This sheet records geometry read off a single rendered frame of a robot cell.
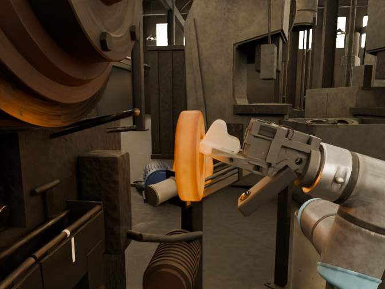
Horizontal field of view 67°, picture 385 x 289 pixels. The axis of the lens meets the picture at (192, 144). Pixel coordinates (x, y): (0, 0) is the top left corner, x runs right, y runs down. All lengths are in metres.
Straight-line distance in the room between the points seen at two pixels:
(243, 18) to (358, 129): 1.48
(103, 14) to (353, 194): 0.45
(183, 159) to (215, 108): 2.69
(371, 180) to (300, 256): 0.69
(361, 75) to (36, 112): 4.05
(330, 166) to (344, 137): 2.07
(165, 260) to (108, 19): 0.56
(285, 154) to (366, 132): 2.18
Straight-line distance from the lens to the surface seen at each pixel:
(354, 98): 4.21
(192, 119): 0.46
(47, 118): 0.45
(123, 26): 0.52
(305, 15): 9.26
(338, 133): 2.53
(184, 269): 0.77
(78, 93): 0.49
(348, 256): 0.55
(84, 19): 0.38
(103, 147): 0.84
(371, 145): 2.71
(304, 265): 1.18
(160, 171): 2.56
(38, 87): 0.41
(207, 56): 3.18
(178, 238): 0.81
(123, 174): 0.69
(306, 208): 0.70
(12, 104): 0.40
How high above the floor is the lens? 0.92
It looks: 8 degrees down
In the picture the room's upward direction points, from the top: straight up
